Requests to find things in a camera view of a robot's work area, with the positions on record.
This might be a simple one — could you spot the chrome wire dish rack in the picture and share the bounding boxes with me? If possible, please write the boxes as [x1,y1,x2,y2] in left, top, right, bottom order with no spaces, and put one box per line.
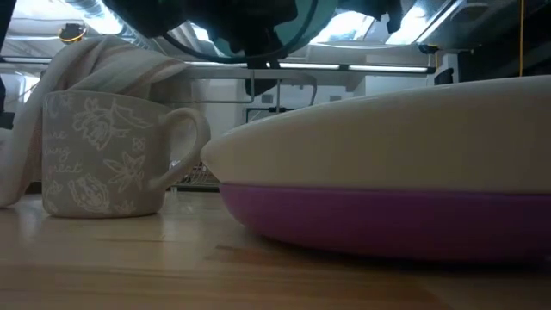
[148,66,319,193]

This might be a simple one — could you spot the white ceramic plate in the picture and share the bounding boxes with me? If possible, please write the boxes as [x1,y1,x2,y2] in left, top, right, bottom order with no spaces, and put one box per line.
[200,75,551,195]

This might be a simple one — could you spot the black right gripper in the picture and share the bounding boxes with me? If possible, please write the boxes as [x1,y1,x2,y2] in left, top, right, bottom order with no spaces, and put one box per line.
[102,0,299,98]

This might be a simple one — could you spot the black yellow ceiling fixture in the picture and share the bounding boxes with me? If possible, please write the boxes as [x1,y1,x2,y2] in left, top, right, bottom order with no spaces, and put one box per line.
[58,23,88,45]

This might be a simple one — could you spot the long ceiling light strip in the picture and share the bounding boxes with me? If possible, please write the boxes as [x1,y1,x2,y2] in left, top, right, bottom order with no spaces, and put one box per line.
[184,61,436,75]

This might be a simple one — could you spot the white striped dish towel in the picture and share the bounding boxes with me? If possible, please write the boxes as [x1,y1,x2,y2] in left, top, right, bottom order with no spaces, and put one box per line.
[0,35,193,208]

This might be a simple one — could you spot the purple plastic plate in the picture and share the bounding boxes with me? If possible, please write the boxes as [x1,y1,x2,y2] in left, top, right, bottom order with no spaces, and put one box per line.
[219,183,551,264]

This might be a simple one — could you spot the grey floral print mug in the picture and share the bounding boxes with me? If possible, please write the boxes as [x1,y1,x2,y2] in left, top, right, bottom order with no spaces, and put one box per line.
[41,90,212,219]

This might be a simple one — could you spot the black computer monitor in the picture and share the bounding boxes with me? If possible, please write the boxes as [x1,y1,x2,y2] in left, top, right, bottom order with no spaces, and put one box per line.
[433,67,455,86]

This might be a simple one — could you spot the yellow hanging cable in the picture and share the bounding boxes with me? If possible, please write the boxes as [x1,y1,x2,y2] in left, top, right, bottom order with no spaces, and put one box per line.
[517,0,526,78]

